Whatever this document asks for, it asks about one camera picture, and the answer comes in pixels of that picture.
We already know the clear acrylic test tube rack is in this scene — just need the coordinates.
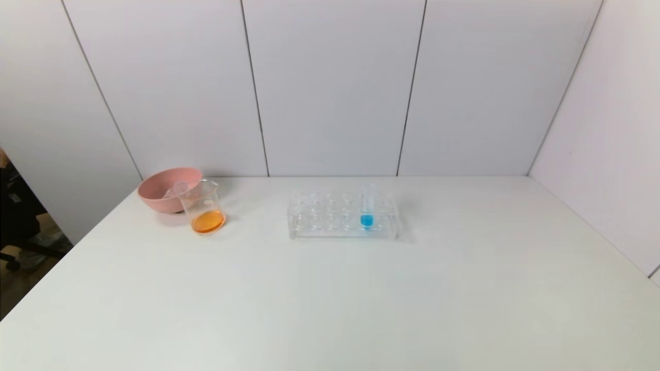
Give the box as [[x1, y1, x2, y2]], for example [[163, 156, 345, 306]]
[[288, 190, 400, 241]]

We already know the test tube with blue pigment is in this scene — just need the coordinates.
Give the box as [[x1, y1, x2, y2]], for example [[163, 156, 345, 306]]
[[361, 183, 377, 231]]

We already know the clear glass beaker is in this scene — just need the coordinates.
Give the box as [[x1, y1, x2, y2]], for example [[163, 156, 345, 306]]
[[177, 179, 226, 235]]

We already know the pink bowl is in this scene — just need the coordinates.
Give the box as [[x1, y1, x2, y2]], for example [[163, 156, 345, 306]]
[[137, 166, 203, 214]]

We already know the black office chair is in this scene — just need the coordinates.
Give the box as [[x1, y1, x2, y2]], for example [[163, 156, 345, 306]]
[[0, 152, 73, 274]]

